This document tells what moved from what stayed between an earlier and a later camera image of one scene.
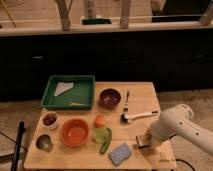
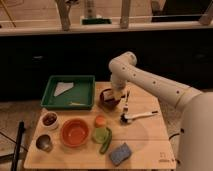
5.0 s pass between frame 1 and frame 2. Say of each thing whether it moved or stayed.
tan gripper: moved
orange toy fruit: stayed
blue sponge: stayed
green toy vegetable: stayed
